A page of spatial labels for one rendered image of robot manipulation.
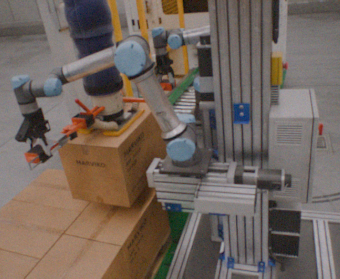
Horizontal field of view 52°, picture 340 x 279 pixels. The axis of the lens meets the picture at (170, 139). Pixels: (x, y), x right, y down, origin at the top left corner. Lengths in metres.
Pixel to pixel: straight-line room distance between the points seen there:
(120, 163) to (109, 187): 0.20
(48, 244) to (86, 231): 0.22
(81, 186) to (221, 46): 1.15
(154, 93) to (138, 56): 0.16
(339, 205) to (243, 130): 1.59
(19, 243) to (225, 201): 1.29
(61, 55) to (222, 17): 2.07
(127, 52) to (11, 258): 1.39
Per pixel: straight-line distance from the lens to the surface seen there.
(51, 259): 2.10
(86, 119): 1.84
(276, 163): 1.73
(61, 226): 2.29
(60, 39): 3.30
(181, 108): 3.53
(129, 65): 1.31
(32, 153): 1.64
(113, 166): 1.91
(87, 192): 2.14
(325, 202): 3.12
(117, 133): 1.93
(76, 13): 1.87
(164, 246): 2.62
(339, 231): 2.58
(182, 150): 1.43
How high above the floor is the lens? 1.92
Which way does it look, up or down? 28 degrees down
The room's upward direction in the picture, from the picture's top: 8 degrees counter-clockwise
